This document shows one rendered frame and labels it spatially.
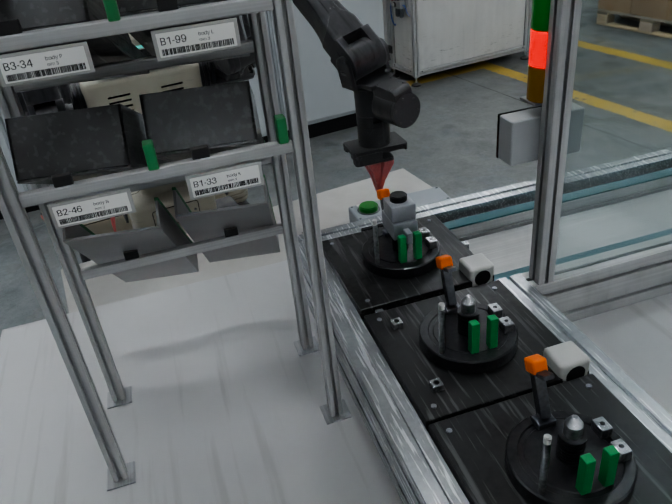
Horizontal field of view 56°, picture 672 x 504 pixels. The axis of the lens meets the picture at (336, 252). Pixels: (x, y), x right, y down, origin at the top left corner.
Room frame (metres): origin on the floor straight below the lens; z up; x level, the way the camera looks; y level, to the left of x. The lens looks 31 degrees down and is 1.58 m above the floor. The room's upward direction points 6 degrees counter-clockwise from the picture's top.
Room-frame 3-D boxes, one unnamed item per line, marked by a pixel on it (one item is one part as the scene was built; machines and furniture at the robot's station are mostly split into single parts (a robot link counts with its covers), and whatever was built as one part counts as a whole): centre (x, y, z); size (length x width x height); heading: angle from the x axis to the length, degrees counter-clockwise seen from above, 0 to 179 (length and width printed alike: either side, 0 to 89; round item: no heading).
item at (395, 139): (1.07, -0.09, 1.17); 0.10 x 0.07 x 0.07; 104
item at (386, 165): (1.07, -0.08, 1.10); 0.07 x 0.07 x 0.09; 14
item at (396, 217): (0.95, -0.12, 1.06); 0.08 x 0.04 x 0.07; 12
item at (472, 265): (0.89, -0.23, 0.97); 0.05 x 0.05 x 0.04; 14
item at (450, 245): (0.96, -0.12, 0.96); 0.24 x 0.24 x 0.02; 14
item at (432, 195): (1.19, -0.15, 0.93); 0.21 x 0.07 x 0.06; 104
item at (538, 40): (0.89, -0.33, 1.33); 0.05 x 0.05 x 0.05
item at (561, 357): (0.71, -0.18, 1.01); 0.24 x 0.24 x 0.13; 14
